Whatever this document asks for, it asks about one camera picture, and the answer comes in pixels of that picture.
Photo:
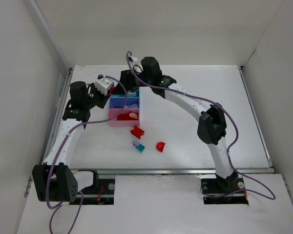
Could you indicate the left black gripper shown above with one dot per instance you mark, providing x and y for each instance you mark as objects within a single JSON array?
[{"x": 104, "y": 99}]

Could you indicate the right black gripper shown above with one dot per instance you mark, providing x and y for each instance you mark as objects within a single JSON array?
[{"x": 126, "y": 81}]

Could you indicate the teal flower face lego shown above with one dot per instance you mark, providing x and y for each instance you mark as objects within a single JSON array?
[{"x": 132, "y": 94}]

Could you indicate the purple lego brick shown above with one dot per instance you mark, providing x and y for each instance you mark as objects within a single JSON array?
[{"x": 118, "y": 107}]

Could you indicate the purple lotus lego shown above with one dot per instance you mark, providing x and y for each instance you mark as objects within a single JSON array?
[{"x": 134, "y": 106}]

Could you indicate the red slope lego brick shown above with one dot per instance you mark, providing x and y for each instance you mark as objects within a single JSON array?
[{"x": 123, "y": 117}]

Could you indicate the red flower round lego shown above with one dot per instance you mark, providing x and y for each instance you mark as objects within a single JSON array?
[{"x": 133, "y": 116}]

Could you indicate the red half round lego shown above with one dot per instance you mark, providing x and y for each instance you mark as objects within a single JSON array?
[{"x": 160, "y": 146}]

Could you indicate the tiny red lego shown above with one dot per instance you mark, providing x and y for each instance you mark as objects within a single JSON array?
[{"x": 111, "y": 90}]

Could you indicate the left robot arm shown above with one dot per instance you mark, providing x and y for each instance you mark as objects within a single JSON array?
[{"x": 54, "y": 181}]

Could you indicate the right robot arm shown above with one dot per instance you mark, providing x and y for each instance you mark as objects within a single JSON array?
[{"x": 209, "y": 115}]

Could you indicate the purple container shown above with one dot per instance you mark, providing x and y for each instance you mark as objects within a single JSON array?
[{"x": 123, "y": 101}]

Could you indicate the large red lego piece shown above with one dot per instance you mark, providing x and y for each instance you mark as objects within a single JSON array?
[{"x": 137, "y": 132}]

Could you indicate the flat lavender lego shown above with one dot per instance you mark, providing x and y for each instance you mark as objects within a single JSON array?
[{"x": 136, "y": 143}]

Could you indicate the small teal square lego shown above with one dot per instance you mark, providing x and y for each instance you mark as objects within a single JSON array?
[{"x": 140, "y": 148}]

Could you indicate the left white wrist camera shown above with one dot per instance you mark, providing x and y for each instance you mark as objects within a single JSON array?
[{"x": 103, "y": 84}]

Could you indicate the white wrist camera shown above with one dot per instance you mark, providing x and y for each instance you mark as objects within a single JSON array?
[
  {"x": 132, "y": 59},
  {"x": 103, "y": 84}
]

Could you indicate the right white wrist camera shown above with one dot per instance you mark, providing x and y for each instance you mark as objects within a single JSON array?
[{"x": 132, "y": 59}]

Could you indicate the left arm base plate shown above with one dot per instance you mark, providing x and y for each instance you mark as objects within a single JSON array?
[{"x": 100, "y": 193}]

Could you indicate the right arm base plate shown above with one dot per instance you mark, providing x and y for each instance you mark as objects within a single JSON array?
[{"x": 213, "y": 194}]

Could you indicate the aluminium rail front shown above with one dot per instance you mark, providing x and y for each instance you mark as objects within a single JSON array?
[{"x": 178, "y": 171}]

